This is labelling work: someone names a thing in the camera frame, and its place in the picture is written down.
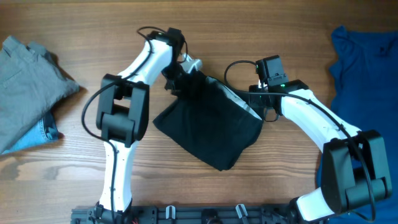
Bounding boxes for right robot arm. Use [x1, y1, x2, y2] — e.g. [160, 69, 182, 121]
[249, 55, 392, 223]

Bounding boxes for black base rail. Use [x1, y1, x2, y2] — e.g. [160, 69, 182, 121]
[70, 204, 302, 224]

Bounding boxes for black t-shirt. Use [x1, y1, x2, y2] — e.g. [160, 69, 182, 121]
[153, 72, 263, 171]

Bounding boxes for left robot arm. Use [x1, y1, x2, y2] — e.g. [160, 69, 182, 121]
[86, 27, 201, 223]

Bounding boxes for light blue jeans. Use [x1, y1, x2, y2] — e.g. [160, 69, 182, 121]
[2, 111, 60, 154]

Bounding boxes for black cable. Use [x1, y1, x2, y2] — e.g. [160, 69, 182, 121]
[80, 26, 189, 223]
[223, 60, 377, 222]

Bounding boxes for blue shirt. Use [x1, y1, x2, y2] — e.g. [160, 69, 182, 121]
[329, 26, 397, 223]

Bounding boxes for grey folded trousers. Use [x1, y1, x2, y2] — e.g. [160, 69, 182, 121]
[1, 35, 80, 154]

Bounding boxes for right black cable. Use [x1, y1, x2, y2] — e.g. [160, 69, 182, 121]
[223, 60, 377, 222]

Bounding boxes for left black cable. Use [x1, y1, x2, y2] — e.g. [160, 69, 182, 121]
[80, 26, 189, 223]

